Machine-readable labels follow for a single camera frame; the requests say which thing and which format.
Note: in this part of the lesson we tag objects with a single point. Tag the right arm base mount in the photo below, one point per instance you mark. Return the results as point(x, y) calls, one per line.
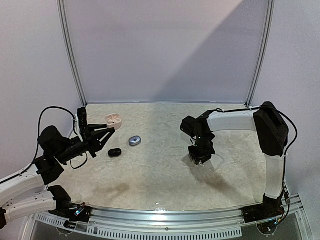
point(263, 211)

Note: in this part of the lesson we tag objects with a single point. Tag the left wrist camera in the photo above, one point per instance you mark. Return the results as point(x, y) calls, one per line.
point(80, 123)

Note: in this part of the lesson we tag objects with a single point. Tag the slotted white cable duct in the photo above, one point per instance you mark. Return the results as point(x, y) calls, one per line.
point(47, 227)

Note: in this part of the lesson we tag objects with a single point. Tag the right aluminium frame post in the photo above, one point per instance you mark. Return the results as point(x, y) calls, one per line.
point(262, 51)

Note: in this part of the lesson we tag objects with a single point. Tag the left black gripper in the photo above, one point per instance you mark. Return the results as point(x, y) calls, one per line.
point(92, 141)

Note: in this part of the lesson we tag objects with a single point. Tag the blue earbud charging case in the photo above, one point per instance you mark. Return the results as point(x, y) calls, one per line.
point(134, 141)

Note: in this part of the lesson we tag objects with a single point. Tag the white round charging case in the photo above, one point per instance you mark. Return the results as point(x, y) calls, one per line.
point(114, 116)

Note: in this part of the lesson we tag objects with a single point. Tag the black earbud charging case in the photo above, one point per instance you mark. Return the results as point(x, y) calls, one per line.
point(115, 152)

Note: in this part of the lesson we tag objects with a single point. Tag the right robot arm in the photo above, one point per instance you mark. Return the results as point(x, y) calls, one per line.
point(267, 125)

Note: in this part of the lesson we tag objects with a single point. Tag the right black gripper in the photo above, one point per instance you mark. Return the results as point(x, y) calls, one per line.
point(201, 153)

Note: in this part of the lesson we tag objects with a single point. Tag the left aluminium frame post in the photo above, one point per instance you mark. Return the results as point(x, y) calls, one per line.
point(61, 5)

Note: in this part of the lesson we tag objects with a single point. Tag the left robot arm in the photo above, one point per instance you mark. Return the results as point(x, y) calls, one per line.
point(29, 191)

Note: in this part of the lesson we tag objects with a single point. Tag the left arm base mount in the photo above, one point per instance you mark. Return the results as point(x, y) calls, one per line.
point(72, 211)

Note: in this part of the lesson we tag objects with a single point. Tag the aluminium front rail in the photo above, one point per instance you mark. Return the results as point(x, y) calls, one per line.
point(216, 219)

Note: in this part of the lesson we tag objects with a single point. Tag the aluminium frame post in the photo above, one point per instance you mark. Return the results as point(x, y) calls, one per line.
point(262, 51)
point(61, 5)

